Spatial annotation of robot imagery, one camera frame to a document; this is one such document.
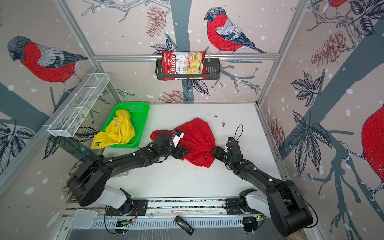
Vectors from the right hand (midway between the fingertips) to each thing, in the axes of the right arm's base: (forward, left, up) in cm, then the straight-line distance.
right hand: (213, 153), depth 88 cm
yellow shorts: (+9, +60, +8) cm, 61 cm away
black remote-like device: (-36, +14, 0) cm, 38 cm away
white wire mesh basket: (+1, +73, +29) cm, 78 cm away
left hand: (-1, +17, +6) cm, 18 cm away
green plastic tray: (+32, +57, 0) cm, 65 cm away
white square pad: (-36, +63, -2) cm, 73 cm away
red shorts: (+10, +10, +1) cm, 14 cm away
